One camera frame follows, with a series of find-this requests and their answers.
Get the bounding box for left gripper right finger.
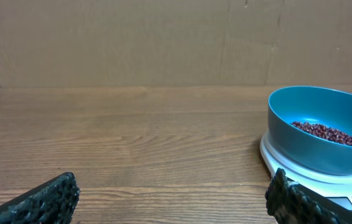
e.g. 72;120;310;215
265;168;352;224

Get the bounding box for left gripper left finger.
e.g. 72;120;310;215
0;172;80;224

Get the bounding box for white digital kitchen scale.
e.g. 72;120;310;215
260;132;352;213

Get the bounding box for red beans in bowl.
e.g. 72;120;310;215
291;121;352;146

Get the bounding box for teal blue bowl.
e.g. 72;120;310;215
268;86;352;175

